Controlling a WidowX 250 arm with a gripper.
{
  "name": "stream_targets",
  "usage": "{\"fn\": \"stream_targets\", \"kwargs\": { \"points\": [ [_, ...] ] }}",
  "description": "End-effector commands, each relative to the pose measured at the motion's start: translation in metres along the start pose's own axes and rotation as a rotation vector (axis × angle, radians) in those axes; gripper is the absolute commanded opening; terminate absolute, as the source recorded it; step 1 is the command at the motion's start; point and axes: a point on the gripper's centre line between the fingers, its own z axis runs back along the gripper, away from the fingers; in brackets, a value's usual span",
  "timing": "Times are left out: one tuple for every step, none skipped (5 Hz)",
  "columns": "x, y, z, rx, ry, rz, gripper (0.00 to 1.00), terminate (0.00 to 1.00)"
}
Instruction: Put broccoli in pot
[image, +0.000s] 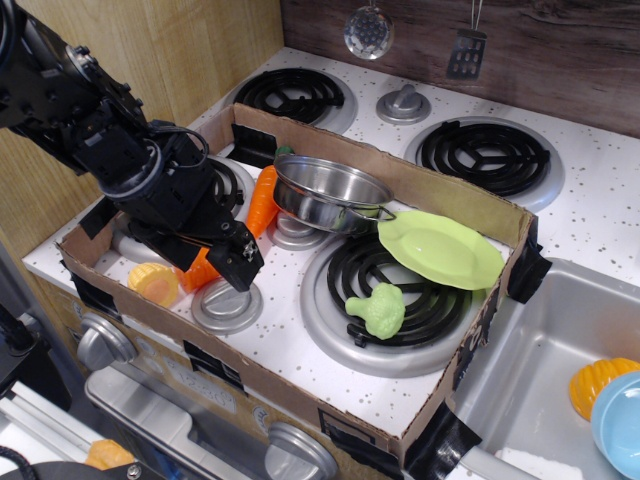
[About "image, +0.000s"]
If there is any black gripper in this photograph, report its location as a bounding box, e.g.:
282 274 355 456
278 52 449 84
113 133 264 292

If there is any light green toy broccoli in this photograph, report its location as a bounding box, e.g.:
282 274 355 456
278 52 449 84
345 283 406 340

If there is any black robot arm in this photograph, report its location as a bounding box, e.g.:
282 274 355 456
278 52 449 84
1 1 263 292

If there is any silver metal pot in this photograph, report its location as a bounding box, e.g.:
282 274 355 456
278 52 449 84
273 154 396 235

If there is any short orange toy carrot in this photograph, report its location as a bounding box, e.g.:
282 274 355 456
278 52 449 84
173 248 220 293

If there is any front silver stove knob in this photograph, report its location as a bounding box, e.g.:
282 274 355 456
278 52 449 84
191 279 263 335

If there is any silver stove knob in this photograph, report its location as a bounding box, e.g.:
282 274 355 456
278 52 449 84
267 213 329 251
376 85 432 125
191 279 263 335

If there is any yellow toy corn piece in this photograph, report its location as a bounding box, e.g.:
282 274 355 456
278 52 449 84
127 263 179 307

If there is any long orange toy carrot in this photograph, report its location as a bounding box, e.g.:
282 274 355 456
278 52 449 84
246 165 279 238

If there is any middle silver stove knob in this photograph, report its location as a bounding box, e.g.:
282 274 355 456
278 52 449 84
267 213 329 251

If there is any brown cardboard fence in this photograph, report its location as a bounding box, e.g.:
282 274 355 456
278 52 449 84
59 105 551 479

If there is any left silver oven knob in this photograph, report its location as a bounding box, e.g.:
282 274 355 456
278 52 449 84
77 313 138 372

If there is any silver oven knob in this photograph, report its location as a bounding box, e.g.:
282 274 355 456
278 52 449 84
264 422 338 480
77 313 138 372

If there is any right silver oven knob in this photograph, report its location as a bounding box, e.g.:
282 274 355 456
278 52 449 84
264 422 338 480

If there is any orange toy below stove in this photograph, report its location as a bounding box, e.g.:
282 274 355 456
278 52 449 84
84 439 135 471

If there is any light green plastic plate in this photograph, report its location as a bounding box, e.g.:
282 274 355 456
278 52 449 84
378 210 505 291

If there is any front right black burner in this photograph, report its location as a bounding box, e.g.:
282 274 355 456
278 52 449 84
300 235 485 378

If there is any back silver stove knob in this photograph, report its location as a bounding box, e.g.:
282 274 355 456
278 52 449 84
376 85 432 125

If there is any hanging silver strainer ladle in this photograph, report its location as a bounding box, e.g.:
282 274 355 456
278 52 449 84
343 1 395 61

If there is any back right black burner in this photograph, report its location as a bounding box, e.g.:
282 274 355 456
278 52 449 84
404 116 565 212

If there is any hanging silver slotted spatula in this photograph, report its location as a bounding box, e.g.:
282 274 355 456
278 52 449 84
446 0 487 81

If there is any silver toy sink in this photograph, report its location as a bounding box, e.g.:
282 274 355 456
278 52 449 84
450 259 639 479

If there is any orange toy pumpkin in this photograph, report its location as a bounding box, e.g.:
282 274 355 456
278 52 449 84
568 357 639 421

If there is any light blue bowl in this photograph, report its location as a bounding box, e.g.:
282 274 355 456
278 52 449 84
591 371 639 479

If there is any silver oven door handle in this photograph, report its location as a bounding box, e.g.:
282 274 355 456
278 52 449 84
85 367 246 479

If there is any black cable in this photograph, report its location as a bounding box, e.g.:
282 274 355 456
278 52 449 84
0 443 39 480

